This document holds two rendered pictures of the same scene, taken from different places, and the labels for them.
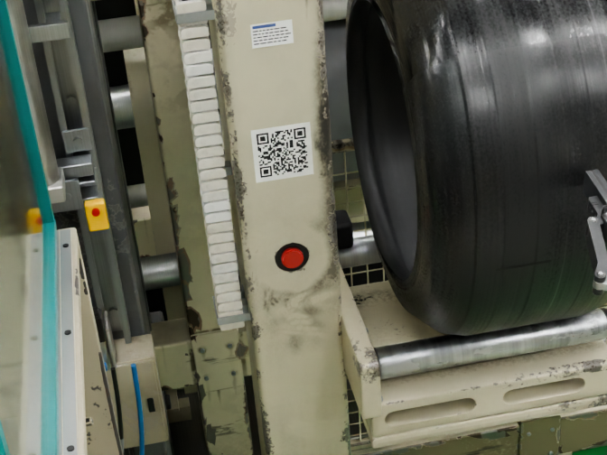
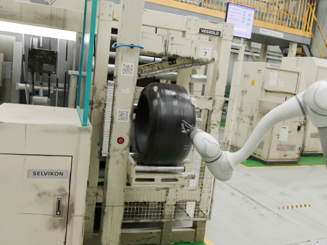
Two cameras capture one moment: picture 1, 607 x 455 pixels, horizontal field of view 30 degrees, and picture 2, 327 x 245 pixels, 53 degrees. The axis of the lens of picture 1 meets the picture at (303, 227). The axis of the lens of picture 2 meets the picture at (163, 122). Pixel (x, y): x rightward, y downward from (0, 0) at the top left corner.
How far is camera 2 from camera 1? 0.89 m
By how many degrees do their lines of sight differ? 26
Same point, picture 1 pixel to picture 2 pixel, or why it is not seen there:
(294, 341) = (117, 162)
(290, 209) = (122, 129)
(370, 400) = (133, 172)
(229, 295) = (105, 147)
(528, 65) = (172, 100)
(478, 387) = (155, 176)
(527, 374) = (166, 175)
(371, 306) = not seen: hidden behind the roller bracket
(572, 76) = (180, 104)
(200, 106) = (108, 102)
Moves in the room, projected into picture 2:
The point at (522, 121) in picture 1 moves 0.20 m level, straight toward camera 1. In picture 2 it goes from (171, 109) to (169, 113)
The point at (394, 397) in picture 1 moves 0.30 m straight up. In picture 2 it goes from (137, 174) to (142, 128)
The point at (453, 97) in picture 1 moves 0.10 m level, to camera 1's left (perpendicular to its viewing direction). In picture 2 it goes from (158, 103) to (142, 101)
